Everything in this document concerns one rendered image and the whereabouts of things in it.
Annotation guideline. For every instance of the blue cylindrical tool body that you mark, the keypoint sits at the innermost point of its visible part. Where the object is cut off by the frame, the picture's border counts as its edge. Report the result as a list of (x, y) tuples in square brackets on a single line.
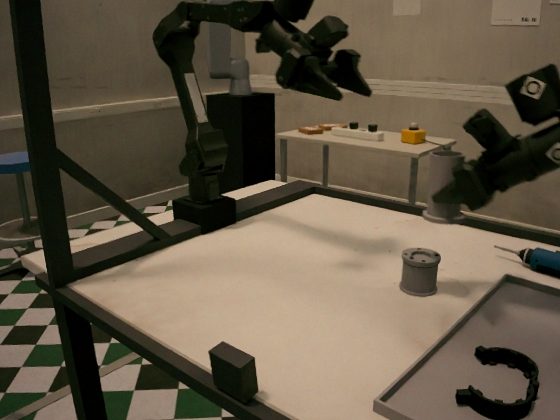
[(539, 259)]

